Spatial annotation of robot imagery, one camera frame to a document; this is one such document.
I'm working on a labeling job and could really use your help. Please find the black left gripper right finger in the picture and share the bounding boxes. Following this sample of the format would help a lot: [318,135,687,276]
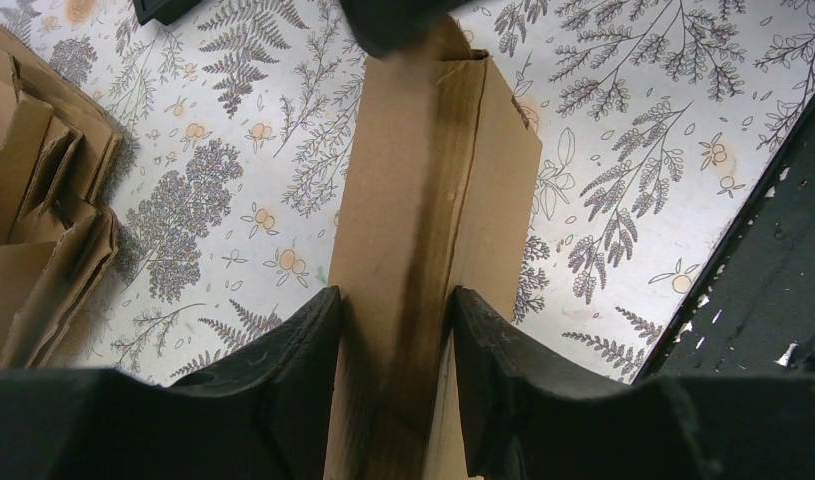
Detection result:
[450,286,815,479]

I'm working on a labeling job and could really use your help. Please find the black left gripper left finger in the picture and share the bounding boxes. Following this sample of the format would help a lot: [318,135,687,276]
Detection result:
[0,287,342,479]

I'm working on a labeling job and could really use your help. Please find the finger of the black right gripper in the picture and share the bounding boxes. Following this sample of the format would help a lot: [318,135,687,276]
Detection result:
[339,0,472,57]

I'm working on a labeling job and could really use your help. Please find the cardboard box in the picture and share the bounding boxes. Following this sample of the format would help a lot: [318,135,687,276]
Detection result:
[324,16,542,479]

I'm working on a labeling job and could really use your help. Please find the floral patterned tablecloth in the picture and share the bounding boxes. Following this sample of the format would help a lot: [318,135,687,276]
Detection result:
[0,1,815,383]

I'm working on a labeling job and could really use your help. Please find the black white chessboard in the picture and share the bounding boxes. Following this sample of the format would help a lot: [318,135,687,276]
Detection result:
[132,0,201,26]

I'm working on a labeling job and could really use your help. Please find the stack of flat cardboard sheets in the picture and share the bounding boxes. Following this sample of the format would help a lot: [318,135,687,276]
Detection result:
[0,25,122,370]

